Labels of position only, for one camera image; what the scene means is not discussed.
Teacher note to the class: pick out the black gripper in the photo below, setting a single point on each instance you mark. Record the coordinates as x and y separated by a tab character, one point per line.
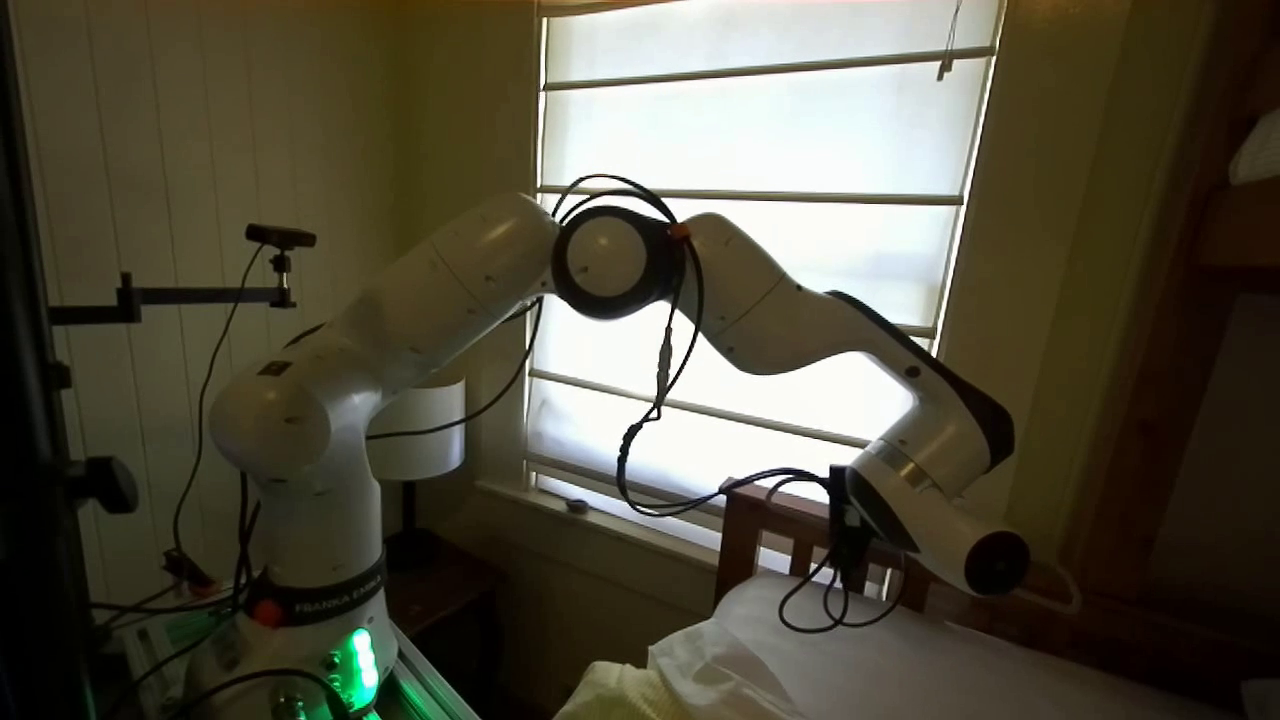
851	525

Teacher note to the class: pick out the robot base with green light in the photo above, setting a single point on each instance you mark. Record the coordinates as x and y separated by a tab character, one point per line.
345	675

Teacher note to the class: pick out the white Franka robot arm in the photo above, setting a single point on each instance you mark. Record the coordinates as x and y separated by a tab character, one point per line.
455	301

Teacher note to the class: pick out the mattress with white sheet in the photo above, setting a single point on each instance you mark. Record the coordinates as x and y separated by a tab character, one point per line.
935	665

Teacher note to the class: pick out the crumpled cream blanket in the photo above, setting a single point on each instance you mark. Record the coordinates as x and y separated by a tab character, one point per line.
615	699

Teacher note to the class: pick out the white roman window blind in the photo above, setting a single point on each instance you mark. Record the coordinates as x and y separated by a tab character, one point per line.
801	122

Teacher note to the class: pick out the dark wooden nightstand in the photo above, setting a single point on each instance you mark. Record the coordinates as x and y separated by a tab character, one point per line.
440	587

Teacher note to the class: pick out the white lamp shade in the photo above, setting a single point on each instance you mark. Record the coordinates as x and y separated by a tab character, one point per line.
432	442

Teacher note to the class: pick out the black round stand knob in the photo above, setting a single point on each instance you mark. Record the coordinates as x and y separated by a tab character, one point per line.
108	481

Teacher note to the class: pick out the dark vertical stand pole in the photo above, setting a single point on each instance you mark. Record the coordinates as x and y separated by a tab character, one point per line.
35	467

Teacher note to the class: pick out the dark wooden bunk bed frame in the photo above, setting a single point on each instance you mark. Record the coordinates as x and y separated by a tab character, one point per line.
773	521

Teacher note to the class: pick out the small black camera on mount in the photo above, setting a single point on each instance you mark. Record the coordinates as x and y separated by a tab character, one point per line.
282	236

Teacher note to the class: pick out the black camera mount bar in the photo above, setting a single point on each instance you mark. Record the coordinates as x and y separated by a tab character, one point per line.
162	298

